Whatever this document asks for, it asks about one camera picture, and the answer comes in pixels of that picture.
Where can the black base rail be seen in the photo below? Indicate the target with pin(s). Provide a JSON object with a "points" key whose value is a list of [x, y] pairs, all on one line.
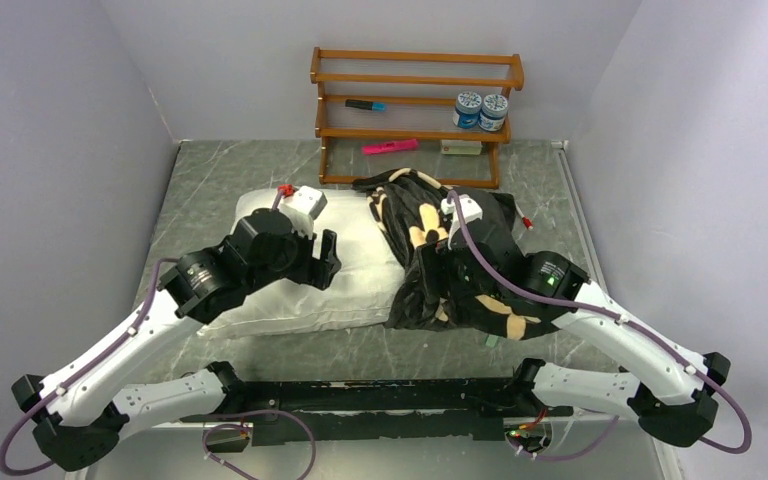
{"points": [[481, 409]]}

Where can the blue lidded jar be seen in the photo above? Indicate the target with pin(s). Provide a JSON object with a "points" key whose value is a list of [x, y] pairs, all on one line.
{"points": [[493, 113], [467, 108]]}

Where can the left blue lidded jar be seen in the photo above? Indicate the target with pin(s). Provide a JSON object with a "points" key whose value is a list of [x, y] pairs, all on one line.
{"points": [[467, 108]]}

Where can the right blue lidded jar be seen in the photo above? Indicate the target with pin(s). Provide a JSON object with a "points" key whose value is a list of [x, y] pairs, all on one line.
{"points": [[493, 113]]}

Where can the black pillowcase with beige flowers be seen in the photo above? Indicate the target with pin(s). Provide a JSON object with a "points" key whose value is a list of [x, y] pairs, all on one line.
{"points": [[444, 287]]}

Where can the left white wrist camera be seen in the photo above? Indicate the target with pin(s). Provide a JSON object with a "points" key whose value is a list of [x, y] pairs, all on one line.
{"points": [[302, 205]]}

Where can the pink highlighter marker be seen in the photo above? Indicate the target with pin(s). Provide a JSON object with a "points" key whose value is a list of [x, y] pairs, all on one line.
{"points": [[390, 147]]}

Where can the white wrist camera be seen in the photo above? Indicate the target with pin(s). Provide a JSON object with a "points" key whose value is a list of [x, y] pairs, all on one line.
{"points": [[302, 205], [463, 210]]}

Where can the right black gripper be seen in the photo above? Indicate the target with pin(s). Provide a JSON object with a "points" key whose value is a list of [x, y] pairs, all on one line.
{"points": [[455, 283]]}

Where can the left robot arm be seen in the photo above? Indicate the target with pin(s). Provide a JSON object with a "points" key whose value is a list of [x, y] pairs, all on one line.
{"points": [[82, 411]]}

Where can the small white cardboard box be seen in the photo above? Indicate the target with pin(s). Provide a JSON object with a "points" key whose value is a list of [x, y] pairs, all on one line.
{"points": [[461, 147]]}

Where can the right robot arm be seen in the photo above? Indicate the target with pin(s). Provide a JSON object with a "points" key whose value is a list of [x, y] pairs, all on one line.
{"points": [[671, 392]]}

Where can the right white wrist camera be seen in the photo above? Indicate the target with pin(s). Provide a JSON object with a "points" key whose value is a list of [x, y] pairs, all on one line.
{"points": [[463, 210]]}

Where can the green translucent marker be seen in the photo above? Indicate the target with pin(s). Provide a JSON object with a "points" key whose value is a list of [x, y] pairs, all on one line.
{"points": [[490, 341]]}

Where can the white red-tipped pen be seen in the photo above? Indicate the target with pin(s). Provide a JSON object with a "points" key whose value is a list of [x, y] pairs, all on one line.
{"points": [[527, 223]]}

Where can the blue and black marker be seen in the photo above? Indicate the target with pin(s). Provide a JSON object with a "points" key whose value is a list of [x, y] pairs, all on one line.
{"points": [[365, 105]]}

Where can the wooden three-tier shelf rack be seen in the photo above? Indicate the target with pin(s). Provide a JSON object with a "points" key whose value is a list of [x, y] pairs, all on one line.
{"points": [[419, 89]]}

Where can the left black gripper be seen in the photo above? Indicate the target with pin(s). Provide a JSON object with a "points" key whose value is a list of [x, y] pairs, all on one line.
{"points": [[313, 270]]}

